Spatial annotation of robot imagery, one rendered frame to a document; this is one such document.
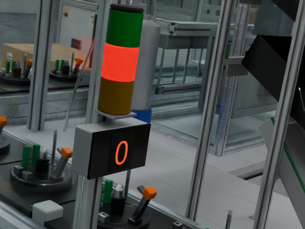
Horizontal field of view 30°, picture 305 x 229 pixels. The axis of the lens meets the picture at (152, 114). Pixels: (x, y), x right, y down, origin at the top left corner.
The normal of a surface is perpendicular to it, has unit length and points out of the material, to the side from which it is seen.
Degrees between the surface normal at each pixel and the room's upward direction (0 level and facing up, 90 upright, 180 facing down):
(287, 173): 90
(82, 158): 90
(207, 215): 0
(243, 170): 90
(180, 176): 0
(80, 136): 90
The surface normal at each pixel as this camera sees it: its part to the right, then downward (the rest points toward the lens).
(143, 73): 0.47, 0.29
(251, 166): 0.74, 0.27
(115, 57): -0.23, 0.22
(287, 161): -0.78, 0.05
